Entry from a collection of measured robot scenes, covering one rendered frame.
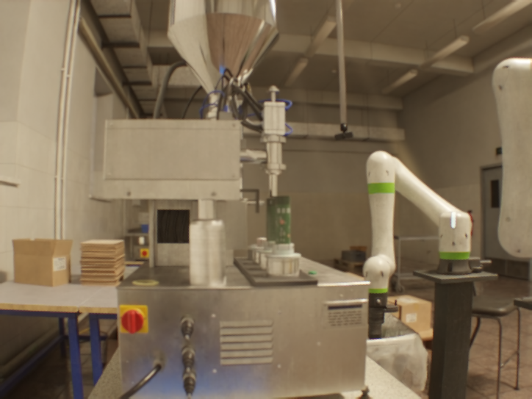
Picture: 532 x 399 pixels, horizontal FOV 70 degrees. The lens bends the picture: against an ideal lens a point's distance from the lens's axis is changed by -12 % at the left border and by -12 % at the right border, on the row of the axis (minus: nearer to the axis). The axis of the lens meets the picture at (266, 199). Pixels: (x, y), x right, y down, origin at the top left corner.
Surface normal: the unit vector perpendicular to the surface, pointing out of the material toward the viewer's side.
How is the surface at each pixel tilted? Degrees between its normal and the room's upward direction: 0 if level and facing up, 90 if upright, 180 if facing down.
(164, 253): 90
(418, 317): 90
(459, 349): 90
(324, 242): 90
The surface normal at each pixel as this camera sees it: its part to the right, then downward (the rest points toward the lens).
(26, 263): -0.17, -0.04
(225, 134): 0.15, -0.04
